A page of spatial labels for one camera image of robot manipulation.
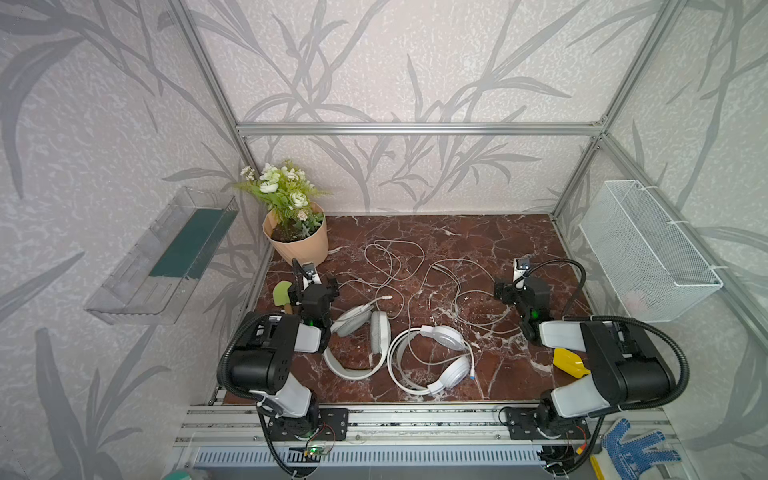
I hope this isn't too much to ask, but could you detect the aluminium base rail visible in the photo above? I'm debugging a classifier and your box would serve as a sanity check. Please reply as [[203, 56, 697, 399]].
[[173, 400, 685, 469]]

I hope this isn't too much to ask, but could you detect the aluminium frame crossbar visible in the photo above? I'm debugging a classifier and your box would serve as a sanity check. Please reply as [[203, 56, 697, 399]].
[[236, 122, 602, 137]]

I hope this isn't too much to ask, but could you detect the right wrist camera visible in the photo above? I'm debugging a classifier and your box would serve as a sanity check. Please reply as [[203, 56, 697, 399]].
[[513, 256, 531, 283]]

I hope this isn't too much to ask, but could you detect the green trowel wooden handle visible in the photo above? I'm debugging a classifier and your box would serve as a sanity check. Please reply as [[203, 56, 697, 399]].
[[272, 280, 293, 314]]

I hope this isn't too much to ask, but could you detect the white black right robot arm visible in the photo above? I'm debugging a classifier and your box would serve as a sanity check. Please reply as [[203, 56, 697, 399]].
[[493, 258, 691, 437]]

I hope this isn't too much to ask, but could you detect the white wire mesh basket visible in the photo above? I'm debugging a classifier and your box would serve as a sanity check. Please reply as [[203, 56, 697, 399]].
[[580, 180, 723, 323]]

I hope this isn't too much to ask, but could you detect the clear plastic wall shelf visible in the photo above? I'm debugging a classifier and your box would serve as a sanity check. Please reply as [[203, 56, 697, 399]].
[[85, 187, 239, 326]]

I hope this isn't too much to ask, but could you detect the artificial green white plant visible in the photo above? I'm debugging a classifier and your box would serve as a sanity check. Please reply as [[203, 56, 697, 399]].
[[236, 160, 327, 243]]

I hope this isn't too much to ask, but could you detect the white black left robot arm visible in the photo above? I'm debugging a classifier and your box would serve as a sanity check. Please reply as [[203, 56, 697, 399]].
[[217, 278, 339, 438]]

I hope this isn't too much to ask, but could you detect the peach flower pot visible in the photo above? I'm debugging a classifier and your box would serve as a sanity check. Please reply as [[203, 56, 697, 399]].
[[263, 202, 329, 266]]

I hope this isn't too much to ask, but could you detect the white headphones pair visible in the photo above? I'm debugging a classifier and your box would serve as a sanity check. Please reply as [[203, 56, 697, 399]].
[[386, 325, 476, 397], [323, 301, 392, 381]]

